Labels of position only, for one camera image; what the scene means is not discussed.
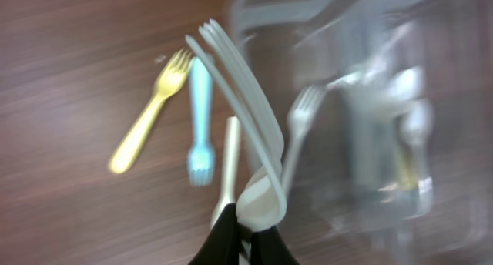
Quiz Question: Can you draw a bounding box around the yellow plastic spoon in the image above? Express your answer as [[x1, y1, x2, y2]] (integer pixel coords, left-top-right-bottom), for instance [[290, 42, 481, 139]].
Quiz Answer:
[[394, 146, 418, 191]]

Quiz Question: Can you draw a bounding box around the yellow plastic fork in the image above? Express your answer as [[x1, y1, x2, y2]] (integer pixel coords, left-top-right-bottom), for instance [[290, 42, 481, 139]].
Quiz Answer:
[[108, 49, 193, 174]]

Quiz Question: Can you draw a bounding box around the white plastic fork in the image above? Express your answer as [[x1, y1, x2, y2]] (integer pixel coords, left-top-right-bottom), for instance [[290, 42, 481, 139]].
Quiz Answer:
[[281, 86, 325, 198]]

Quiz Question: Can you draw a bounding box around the right clear plastic container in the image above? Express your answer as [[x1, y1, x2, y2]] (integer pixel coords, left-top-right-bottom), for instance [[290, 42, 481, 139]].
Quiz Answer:
[[292, 0, 493, 265]]

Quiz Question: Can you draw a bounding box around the left clear plastic container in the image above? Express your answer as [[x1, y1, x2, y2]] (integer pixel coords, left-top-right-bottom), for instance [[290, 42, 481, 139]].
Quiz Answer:
[[229, 0, 382, 236]]

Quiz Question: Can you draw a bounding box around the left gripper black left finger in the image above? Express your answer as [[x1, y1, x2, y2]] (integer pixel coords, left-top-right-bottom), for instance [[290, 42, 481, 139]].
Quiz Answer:
[[189, 203, 251, 265]]

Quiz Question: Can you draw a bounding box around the translucent curved white fork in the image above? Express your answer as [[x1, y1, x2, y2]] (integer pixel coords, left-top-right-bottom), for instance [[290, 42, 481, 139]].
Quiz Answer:
[[186, 19, 287, 232]]

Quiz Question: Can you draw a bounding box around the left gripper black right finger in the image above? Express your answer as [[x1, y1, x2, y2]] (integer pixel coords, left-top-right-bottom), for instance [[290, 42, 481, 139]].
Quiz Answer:
[[250, 226, 299, 265]]

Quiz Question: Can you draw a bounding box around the light blue plastic fork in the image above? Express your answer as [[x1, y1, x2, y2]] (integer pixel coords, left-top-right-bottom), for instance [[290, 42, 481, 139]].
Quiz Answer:
[[187, 57, 215, 186]]

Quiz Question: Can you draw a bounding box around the clear plastic container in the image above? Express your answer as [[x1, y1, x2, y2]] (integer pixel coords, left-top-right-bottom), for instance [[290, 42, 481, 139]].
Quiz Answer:
[[292, 0, 493, 265], [229, 0, 382, 236]]

